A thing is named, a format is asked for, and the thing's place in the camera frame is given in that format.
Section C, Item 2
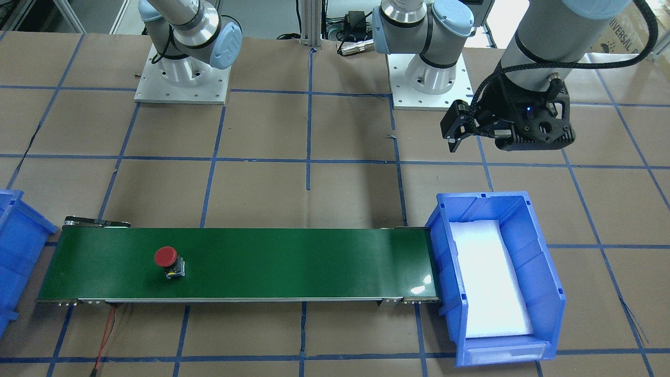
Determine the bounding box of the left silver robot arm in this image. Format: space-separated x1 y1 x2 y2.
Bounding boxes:
372 1 629 152

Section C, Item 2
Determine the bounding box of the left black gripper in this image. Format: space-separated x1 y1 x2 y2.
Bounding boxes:
440 73 576 153

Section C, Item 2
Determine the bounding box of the blue bin with buttons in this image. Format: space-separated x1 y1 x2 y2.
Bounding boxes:
426 191 566 367

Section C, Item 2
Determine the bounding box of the cardboard box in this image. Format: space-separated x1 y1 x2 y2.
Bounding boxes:
591 1 669 53

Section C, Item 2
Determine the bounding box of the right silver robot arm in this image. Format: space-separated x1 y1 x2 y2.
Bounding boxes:
138 1 243 87

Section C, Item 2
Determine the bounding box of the silver cylindrical connector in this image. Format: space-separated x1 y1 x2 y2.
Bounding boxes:
338 40 375 57

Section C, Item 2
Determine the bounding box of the aluminium frame post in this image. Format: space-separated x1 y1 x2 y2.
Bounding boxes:
298 1 325 50

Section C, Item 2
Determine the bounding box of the black power adapter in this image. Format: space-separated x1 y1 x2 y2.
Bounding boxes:
344 10 367 34

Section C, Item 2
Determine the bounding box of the blue bin at belt end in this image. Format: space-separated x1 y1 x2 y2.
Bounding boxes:
1 189 57 334

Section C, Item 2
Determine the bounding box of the red black wire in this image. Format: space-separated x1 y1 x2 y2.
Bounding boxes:
94 306 117 371

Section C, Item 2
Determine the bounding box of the black braided cable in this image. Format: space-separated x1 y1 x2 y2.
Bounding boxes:
468 0 659 137

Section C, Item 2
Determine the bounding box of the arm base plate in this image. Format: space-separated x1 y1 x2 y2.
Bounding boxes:
135 46 231 105
387 53 474 110

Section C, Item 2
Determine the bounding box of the white foam pad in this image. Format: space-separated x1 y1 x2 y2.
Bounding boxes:
450 220 533 338

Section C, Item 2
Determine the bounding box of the green conveyor belt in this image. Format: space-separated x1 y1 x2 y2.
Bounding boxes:
38 227 440 303

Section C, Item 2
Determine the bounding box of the red push button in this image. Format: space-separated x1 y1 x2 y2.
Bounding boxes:
154 246 186 279

